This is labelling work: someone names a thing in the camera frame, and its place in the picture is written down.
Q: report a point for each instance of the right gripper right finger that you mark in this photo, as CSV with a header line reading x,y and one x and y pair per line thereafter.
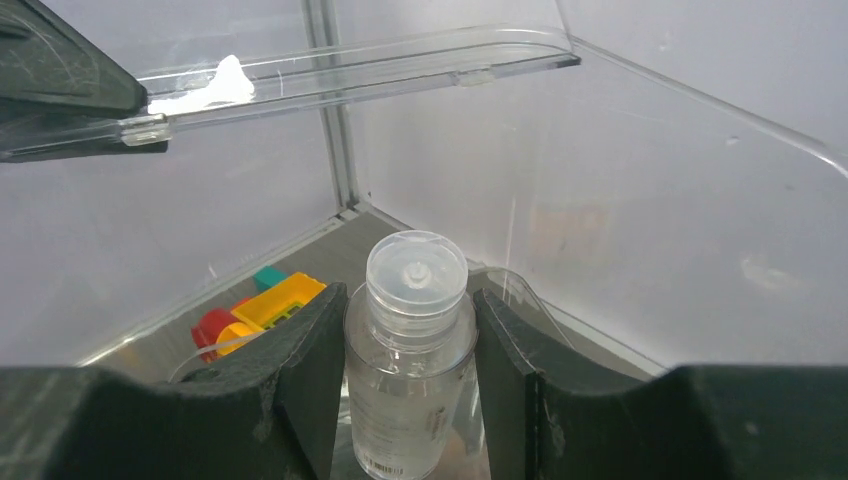
x,y
550,412

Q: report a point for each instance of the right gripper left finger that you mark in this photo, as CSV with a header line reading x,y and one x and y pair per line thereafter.
x,y
266,411

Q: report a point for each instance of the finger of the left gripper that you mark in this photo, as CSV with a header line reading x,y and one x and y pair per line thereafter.
x,y
62,97

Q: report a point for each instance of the clear small bottle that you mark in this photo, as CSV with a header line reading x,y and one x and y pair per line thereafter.
x,y
410,332

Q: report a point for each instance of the clear acrylic drawer organizer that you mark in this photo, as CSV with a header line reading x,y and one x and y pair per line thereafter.
x,y
650,183

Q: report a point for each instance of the colourful toy block stack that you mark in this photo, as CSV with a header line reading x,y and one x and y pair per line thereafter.
x,y
279,296

